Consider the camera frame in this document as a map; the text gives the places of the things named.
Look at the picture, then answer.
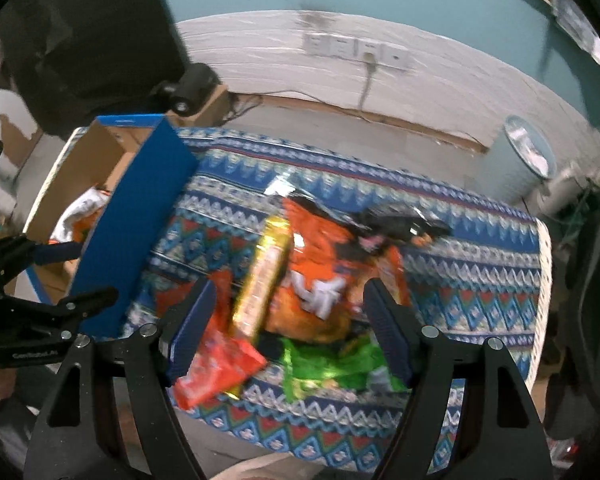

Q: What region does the orange white snack packet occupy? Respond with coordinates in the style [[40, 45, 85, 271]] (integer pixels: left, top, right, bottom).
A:
[[50, 187, 113, 246]]

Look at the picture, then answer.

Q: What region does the blue patterned tablecloth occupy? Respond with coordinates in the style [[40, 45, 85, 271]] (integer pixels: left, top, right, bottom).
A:
[[55, 125, 553, 476]]

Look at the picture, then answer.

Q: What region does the blue cardboard box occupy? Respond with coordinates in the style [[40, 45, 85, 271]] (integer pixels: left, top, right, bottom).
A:
[[22, 115, 199, 343]]

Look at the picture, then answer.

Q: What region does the black camera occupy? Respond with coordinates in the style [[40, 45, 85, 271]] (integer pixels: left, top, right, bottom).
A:
[[152, 62, 221, 116]]

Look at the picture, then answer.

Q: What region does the black floor cable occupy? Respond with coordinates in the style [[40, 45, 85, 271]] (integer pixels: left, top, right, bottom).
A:
[[224, 92, 267, 122]]

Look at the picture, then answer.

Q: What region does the black snack packet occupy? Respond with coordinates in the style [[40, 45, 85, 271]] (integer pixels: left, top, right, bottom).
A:
[[357, 205, 453, 248]]

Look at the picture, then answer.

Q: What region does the red orange snack bag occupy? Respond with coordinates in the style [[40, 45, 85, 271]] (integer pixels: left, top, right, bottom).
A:
[[172, 267, 267, 411]]

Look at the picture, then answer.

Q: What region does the dark hanging fabric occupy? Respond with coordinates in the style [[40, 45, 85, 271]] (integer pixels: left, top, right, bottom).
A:
[[545, 160, 600, 441]]

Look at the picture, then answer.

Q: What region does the light blue trash bin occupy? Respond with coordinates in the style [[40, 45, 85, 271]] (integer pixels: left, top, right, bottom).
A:
[[486, 114, 557, 202]]

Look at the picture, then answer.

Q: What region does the dark cloth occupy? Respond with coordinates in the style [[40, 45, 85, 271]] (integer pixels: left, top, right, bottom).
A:
[[0, 0, 188, 136]]

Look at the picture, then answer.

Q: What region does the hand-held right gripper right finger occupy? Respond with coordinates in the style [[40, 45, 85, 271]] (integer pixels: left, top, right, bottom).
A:
[[364, 276, 553, 480]]

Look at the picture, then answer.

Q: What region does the grey plug cable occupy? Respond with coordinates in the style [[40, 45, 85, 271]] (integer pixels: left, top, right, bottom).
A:
[[356, 51, 382, 111]]

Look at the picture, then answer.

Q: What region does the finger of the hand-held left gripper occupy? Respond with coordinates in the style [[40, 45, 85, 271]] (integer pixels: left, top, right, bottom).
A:
[[0, 286, 119, 342], [0, 236, 83, 288]]

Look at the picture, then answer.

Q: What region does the small brown cardboard box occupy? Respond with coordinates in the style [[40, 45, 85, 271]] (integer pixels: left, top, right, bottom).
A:
[[167, 84, 231, 128]]

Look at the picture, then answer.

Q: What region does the yellow gold snack packet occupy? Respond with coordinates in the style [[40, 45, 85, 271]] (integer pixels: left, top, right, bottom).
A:
[[230, 215, 294, 343]]

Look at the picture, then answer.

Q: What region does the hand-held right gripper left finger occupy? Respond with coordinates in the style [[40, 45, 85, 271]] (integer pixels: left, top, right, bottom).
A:
[[22, 277, 218, 480]]

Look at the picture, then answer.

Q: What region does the white wall socket row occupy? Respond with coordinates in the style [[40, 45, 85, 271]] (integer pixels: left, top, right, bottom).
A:
[[301, 31, 412, 72]]

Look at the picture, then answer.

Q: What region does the green snack packet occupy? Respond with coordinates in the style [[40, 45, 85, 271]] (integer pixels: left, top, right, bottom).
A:
[[280, 335, 411, 403]]

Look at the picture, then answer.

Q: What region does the white pipe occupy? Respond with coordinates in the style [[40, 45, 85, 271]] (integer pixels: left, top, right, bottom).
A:
[[524, 164, 597, 217]]

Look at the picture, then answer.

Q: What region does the orange black snack bag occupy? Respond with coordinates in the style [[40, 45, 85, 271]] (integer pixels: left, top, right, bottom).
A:
[[267, 192, 411, 346]]

